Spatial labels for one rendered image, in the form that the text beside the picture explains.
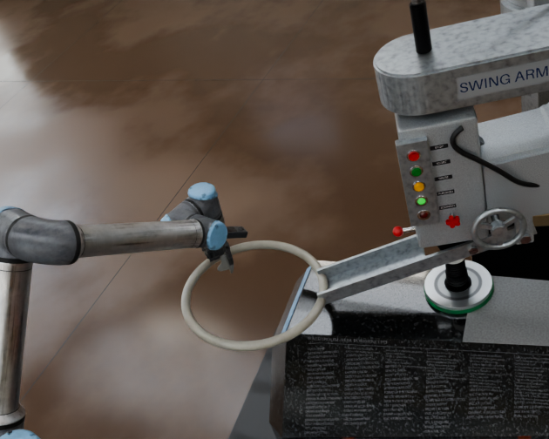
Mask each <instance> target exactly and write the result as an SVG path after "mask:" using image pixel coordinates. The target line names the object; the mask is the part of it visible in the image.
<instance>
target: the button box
mask: <svg viewBox="0 0 549 439"><path fill-rule="evenodd" d="M395 143H396V152H397V156H398V161H399V166H400V171H401V175H402V181H403V189H404V193H405V198H406V203H407V207H408V213H409V217H410V225H411V227H414V226H424V225H429V224H435V223H439V222H440V219H439V214H438V208H437V197H436V192H435V186H434V180H433V175H432V169H431V163H430V153H429V147H428V141H427V137H421V138H412V139H407V140H400V139H398V140H396V141H395ZM412 150H417V151H419V152H420V153H421V157H420V159H419V160H417V161H409V160H408V159H407V153H408V152H409V151H412ZM415 165H419V166H421V167H422V168H423V170H424V172H423V174H422V175H421V176H419V177H413V176H411V175H410V168H411V167H412V166H415ZM416 181H423V182H424V183H425V184H426V187H425V189H424V190H423V191H421V192H415V191H414V190H413V189H412V185H413V183H415V182H416ZM418 196H425V197H427V198H428V203H427V204H426V205H425V206H417V205H416V204H415V199H416V197H418ZM422 210H427V211H429V212H430V217H429V218H428V219H426V220H421V219H419V218H418V217H417V214H418V213H419V212H420V211H422Z"/></svg>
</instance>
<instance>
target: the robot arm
mask: <svg viewBox="0 0 549 439"><path fill-rule="evenodd" d="M187 194H188V196H189V197H188V198H186V199H185V200H184V201H182V202H181V203H180V204H179V205H177V206H176V207H175V208H174V209H173V210H172V211H171V212H169V213H168V214H166V215H165V217H163V218H162V219H161V221H153V222H135V223H118V224H101V225H83V226H77V225H76V224H75V223H74V222H73V221H71V220H55V219H42V218H39V217H37V216H35V215H32V214H30V213H27V212H26V211H25V210H23V209H21V208H18V207H14V206H2V207H0V439H41V438H40V437H38V436H37V435H36V434H35V433H33V432H31V431H29V430H26V429H24V419H25V409H24V407H23V406H22V405H21V404H20V403H19V397H20V388H21V380H22V370H23V361H24V344H25V336H26V327H27V318H28V309H29V300H30V291H31V275H32V266H33V263H37V264H42V265H53V266H62V265H71V264H74V263H75V262H77V260H78V258H85V257H95V256H105V255H114V254H124V253H143V252H153V251H163V250H173V249H183V248H201V249H202V252H203V251H204V253H205V255H206V257H207V258H208V259H209V260H210V262H211V261H213V260H217V259H219V258H220V260H221V263H220V264H219V266H218V267H217V269H218V271H224V270H228V269H229V270H230V273H231V274H232V273H233V270H234V260H233V256H232V254H231V252H230V246H229V245H228V242H227V239H235V238H246V237H247V230H246V229H245V228H244V227H243V226H226V225H225V220H224V217H223V214H222V211H221V208H220V202H219V199H218V193H217V192H216V190H215V187H214V186H213V185H212V184H210V183H207V182H201V183H197V184H194V185H192V186H191V187H190V188H189V189H188V193H187ZM224 253H225V254H224ZM221 255H222V256H221ZM220 256H221V257H220Z"/></svg>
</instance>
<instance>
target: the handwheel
mask: <svg viewBox="0 0 549 439"><path fill-rule="evenodd" d="M499 213H507V214H510V215H512V217H511V218H509V219H508V220H506V221H503V220H500V218H499V216H498V214H499ZM489 216H491V221H492V223H491V224H488V223H484V222H482V221H483V220H484V219H486V218H487V217H489ZM517 220H518V221H519V224H520V228H519V230H518V233H517V234H516V235H515V236H514V237H513V238H511V239H510V240H508V241H505V242H503V237H504V236H505V235H506V234H507V231H508V230H507V227H508V226H509V225H511V224H513V223H514V222H516V221H517ZM478 227H479V228H484V229H488V230H491V235H492V236H493V237H495V238H497V243H496V244H492V243H487V242H485V241H483V240H481V239H480V238H479V237H478V233H477V230H478ZM526 228H527V223H526V219H525V217H524V215H523V214H522V213H521V212H519V211H518V210H516V209H513V208H510V207H495V208H492V209H489V210H486V211H484V212H483V213H481V214H479V215H478V216H477V218H476V219H474V221H473V222H472V224H471V237H472V239H473V241H474V242H475V243H476V244H477V245H479V246H480V247H482V248H485V249H490V250H500V249H505V248H507V247H511V246H513V245H515V244H516V243H517V242H519V241H520V240H521V239H522V238H523V236H524V235H525V232H526Z"/></svg>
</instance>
